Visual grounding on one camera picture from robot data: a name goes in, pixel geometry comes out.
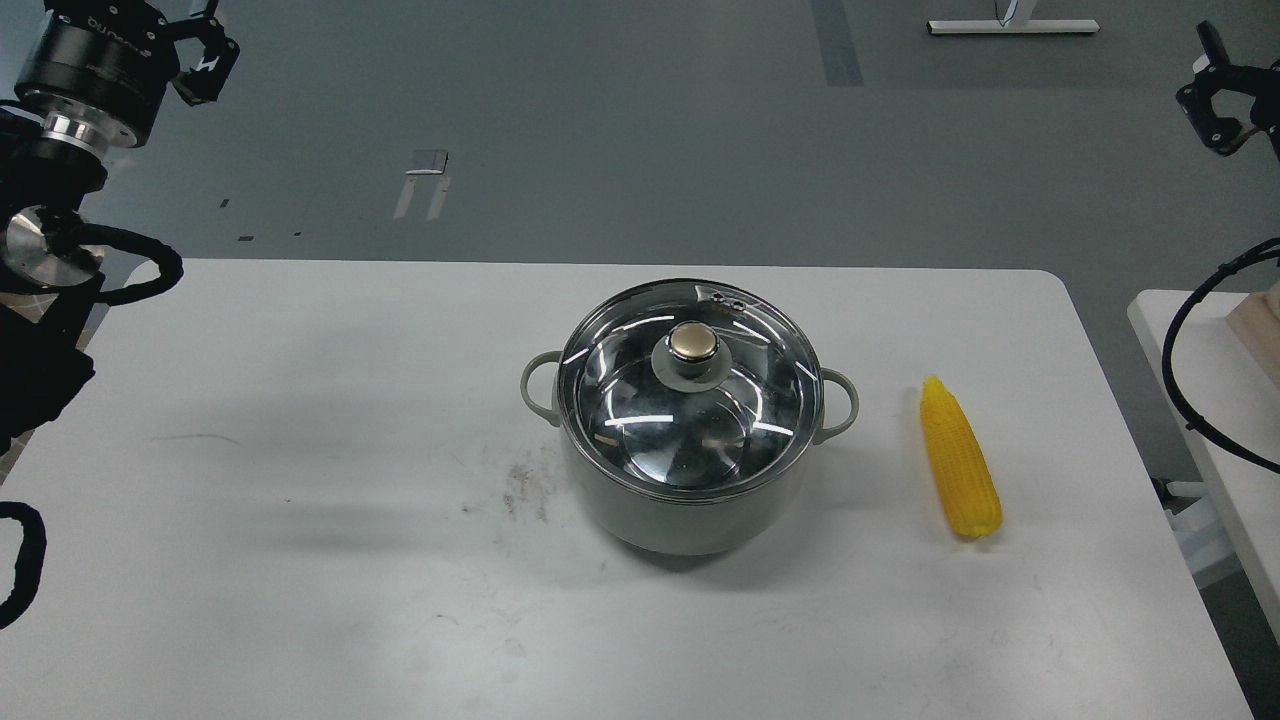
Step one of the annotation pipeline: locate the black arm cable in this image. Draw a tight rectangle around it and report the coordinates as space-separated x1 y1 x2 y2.
0 501 47 630
1161 238 1280 475

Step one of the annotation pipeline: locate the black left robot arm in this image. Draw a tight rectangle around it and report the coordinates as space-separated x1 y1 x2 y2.
1 1 241 450

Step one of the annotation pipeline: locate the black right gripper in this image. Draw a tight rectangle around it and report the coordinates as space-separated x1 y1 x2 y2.
1176 20 1280 161

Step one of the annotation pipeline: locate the wooden block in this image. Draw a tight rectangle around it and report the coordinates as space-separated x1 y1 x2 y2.
1226 282 1279 389

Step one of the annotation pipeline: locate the white stand base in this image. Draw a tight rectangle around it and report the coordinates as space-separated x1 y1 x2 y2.
925 1 1101 36

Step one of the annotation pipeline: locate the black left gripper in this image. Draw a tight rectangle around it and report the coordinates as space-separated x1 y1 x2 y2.
14 1 241 149

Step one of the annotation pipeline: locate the glass pot lid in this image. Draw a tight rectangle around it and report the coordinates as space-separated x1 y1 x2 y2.
553 278 826 502

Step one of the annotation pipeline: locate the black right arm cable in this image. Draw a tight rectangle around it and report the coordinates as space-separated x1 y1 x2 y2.
1161 238 1280 475

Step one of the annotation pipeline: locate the yellow corn cob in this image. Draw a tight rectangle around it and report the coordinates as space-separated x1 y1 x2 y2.
919 375 1004 539

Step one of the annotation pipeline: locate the grey steel cooking pot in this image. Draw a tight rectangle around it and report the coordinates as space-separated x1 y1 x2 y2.
518 347 860 557

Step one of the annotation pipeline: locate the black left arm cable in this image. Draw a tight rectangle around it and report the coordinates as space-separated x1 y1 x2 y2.
0 501 47 630

